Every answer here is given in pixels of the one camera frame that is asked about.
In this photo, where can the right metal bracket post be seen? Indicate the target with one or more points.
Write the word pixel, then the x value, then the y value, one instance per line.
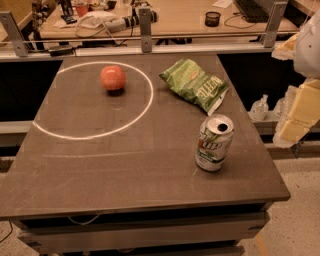
pixel 275 16

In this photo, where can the white green soda can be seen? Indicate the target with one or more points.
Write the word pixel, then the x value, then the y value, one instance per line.
pixel 215 137

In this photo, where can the red cup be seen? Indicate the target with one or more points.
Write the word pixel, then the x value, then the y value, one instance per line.
pixel 81 8

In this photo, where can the white cloth on desk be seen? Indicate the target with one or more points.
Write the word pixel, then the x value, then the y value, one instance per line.
pixel 93 19

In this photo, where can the metal bracket post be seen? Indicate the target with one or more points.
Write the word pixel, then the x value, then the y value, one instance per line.
pixel 14 34
pixel 275 16
pixel 146 39

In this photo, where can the white paper sheet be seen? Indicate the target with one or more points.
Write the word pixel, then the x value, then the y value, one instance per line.
pixel 222 3

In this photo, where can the black keyboard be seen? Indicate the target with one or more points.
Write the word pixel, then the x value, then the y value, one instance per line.
pixel 254 11

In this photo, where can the clear sanitizer bottle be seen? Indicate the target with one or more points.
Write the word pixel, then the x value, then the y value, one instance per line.
pixel 277 111
pixel 259 109

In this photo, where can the left metal bracket post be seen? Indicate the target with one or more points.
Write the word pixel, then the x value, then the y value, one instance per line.
pixel 14 34

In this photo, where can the black round cup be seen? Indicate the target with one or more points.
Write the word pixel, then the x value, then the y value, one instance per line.
pixel 212 19

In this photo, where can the middle metal bracket post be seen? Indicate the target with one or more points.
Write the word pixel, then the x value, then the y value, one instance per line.
pixel 146 39

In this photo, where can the grey black cylinder device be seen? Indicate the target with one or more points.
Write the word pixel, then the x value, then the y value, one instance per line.
pixel 126 22

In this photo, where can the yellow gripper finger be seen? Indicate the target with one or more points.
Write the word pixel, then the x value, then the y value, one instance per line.
pixel 286 50
pixel 300 112

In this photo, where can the wooden background desk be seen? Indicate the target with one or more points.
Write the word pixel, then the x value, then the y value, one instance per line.
pixel 176 18

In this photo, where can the red apple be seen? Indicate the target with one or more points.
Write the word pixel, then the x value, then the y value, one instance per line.
pixel 112 78

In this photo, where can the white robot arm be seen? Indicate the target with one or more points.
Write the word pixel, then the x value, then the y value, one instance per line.
pixel 306 59

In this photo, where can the green jalapeno chip bag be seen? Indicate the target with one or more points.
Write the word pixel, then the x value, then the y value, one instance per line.
pixel 189 81

